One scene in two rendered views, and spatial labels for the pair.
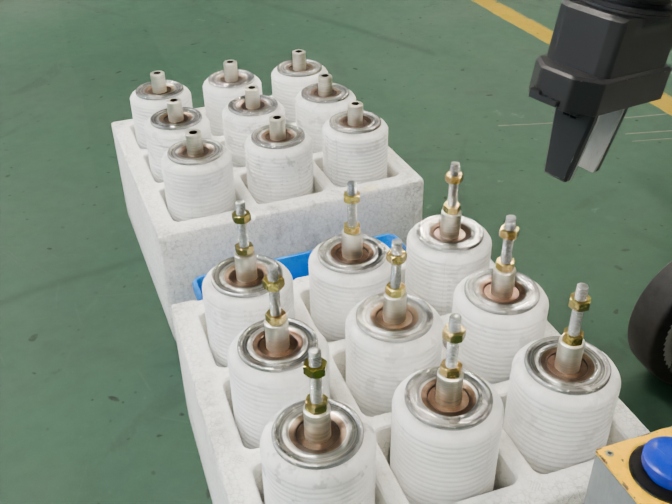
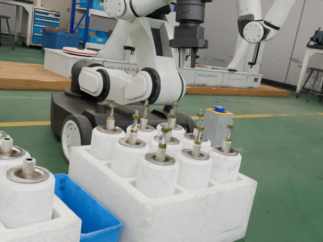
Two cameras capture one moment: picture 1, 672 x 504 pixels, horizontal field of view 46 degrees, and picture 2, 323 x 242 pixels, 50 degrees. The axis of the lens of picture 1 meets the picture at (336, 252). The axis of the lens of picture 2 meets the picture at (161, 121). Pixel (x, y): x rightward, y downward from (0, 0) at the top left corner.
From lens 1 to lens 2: 1.29 m
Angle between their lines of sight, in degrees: 100
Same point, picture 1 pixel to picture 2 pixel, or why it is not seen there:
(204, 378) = (192, 194)
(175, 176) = (52, 187)
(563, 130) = (194, 55)
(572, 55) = (201, 37)
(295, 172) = not seen: hidden behind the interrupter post
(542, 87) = (205, 44)
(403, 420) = (207, 143)
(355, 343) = (180, 148)
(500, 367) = not seen: hidden behind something
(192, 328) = (164, 199)
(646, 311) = (89, 141)
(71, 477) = not seen: outside the picture
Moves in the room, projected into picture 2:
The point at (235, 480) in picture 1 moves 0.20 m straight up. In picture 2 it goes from (229, 186) to (245, 113)
